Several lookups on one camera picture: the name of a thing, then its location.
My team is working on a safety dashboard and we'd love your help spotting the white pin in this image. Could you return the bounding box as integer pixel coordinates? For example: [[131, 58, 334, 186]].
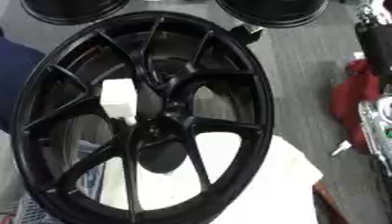
[[98, 77, 140, 127]]

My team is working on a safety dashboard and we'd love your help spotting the person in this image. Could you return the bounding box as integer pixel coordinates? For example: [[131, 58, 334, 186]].
[[0, 27, 49, 218]]

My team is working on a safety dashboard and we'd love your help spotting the small white object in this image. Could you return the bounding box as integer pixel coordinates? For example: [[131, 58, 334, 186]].
[[329, 139, 354, 158]]

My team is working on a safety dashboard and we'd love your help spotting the black wheel support bracket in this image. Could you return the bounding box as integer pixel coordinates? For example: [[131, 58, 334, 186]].
[[227, 24, 267, 46]]

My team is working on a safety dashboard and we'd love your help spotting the red bag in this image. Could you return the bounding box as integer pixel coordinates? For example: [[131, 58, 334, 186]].
[[327, 57, 383, 155]]

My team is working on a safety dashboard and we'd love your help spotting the black round wheel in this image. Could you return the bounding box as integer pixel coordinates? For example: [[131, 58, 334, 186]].
[[213, 0, 331, 29], [18, 0, 134, 26]]

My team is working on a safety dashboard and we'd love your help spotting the black spoked wheel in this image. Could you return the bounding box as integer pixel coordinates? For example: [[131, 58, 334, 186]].
[[9, 10, 276, 224]]

